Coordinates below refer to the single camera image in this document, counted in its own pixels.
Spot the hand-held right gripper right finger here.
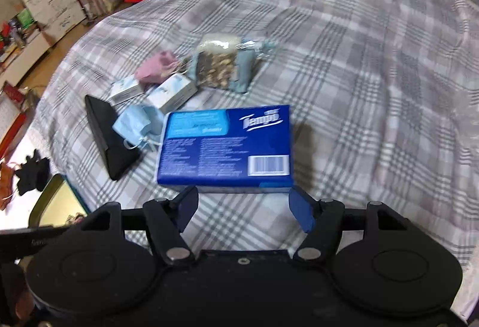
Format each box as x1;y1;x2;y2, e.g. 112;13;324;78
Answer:
288;186;408;263

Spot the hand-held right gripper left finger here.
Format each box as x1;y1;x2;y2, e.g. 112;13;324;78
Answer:
80;186;199;263

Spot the gold tin tray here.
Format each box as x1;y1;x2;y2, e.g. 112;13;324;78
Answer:
29;173;91;228

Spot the blue tissue pack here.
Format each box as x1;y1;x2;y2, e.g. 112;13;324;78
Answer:
156;105;294;189

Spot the light blue fabric pouch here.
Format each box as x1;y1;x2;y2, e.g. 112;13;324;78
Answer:
112;105;166;153

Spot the small white tissue packet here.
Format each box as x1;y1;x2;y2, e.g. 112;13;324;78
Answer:
145;73;198;114
109;75;145;106

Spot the pink fabric pouch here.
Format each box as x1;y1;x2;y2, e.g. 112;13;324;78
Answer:
134;51;179;84

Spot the clear bag with white filling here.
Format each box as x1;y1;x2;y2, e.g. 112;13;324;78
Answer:
198;34;244;54

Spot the orange leather tray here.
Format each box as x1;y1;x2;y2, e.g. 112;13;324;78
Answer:
0;161;16;212

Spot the black knitted glove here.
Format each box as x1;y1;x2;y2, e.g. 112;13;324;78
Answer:
14;162;43;196
30;149;51;182

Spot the black wedge-shaped stand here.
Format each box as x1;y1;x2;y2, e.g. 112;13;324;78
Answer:
84;95;145;181

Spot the grey plaid bed cover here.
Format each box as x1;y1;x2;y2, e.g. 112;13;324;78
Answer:
32;0;479;316

